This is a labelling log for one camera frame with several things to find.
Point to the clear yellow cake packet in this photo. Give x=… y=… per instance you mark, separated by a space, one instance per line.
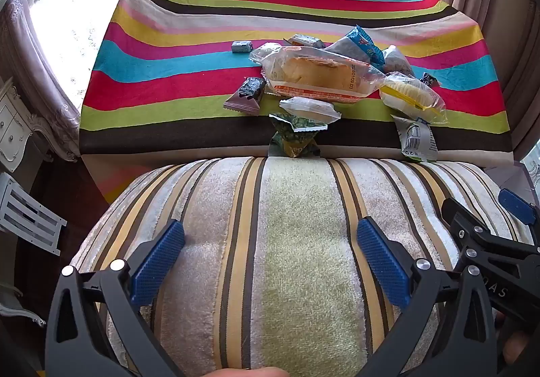
x=409 y=96

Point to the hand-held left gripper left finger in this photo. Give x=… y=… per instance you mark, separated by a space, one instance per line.
x=158 y=263

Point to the small grey box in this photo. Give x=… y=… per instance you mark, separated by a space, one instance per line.
x=242 y=47

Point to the white slatted stool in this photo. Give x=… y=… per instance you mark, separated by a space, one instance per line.
x=29 y=212

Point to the green pea snack packet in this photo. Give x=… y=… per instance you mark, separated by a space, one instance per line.
x=295 y=136

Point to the beige striped plush cushion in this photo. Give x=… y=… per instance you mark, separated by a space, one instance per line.
x=295 y=233

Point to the small dark snack packet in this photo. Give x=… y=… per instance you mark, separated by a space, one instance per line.
x=431 y=80

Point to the small foil snack packet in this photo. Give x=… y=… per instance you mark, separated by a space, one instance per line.
x=306 y=41

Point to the clear wrapped pastry packet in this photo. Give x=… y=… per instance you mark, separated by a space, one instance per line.
x=263 y=52

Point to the purple snack packet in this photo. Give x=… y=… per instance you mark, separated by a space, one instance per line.
x=244 y=101

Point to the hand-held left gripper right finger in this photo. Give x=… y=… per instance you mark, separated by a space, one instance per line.
x=382 y=263

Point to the grey snack packet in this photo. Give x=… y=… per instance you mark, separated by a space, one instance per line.
x=396 y=61

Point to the white ornate dresser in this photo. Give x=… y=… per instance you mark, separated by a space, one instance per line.
x=17 y=124

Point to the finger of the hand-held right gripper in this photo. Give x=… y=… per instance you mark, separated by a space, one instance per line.
x=506 y=259
x=515 y=205

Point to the blue clear snack packet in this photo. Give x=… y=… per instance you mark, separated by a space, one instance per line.
x=358 y=42

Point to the small white snack packet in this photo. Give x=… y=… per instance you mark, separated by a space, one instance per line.
x=308 y=108

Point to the person's left hand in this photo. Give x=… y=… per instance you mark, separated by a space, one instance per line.
x=249 y=372

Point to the clear bread packet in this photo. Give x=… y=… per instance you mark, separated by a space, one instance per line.
x=312 y=71

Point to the colourful striped tablecloth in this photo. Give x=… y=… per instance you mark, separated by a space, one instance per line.
x=168 y=65

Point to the green and white packet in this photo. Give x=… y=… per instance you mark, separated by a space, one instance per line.
x=415 y=141

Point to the person's right hand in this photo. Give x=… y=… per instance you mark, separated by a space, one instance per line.
x=518 y=345

